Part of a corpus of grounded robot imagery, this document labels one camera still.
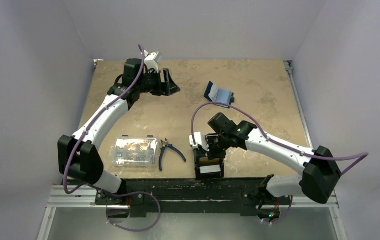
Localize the orange credit card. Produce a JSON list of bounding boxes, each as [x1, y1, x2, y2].
[[198, 157, 222, 167]]

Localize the blue leather card holder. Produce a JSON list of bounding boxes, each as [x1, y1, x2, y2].
[[203, 81, 235, 105]]

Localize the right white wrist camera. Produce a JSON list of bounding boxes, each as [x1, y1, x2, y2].
[[189, 132, 210, 152]]

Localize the blue handled pliers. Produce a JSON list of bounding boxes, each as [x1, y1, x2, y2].
[[158, 138, 187, 172]]

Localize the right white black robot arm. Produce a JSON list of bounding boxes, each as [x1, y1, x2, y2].
[[208, 113, 342, 204]]

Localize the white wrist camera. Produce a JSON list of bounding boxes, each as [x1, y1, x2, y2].
[[189, 132, 210, 152], [144, 50, 163, 73]]

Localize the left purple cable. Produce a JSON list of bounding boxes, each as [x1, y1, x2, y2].
[[62, 44, 162, 233]]

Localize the black aluminium mounting rail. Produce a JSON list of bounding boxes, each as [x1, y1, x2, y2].
[[46, 177, 340, 220]]

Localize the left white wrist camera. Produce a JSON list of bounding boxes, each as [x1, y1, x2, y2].
[[144, 50, 163, 73]]

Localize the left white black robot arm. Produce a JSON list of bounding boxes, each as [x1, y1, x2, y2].
[[57, 58, 181, 205]]

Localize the clear plastic parts box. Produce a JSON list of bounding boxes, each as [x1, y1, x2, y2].
[[112, 135, 160, 167]]

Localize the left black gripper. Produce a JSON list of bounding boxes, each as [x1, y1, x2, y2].
[[136, 68, 179, 97]]

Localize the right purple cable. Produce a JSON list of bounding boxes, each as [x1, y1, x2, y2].
[[190, 101, 370, 226]]

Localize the purple cable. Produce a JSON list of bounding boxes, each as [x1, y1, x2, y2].
[[190, 101, 370, 226], [62, 44, 162, 233]]

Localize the white card stack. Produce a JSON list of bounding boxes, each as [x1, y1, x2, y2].
[[199, 165, 222, 174]]

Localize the black plastic card box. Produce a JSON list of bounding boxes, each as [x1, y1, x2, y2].
[[189, 132, 226, 180]]

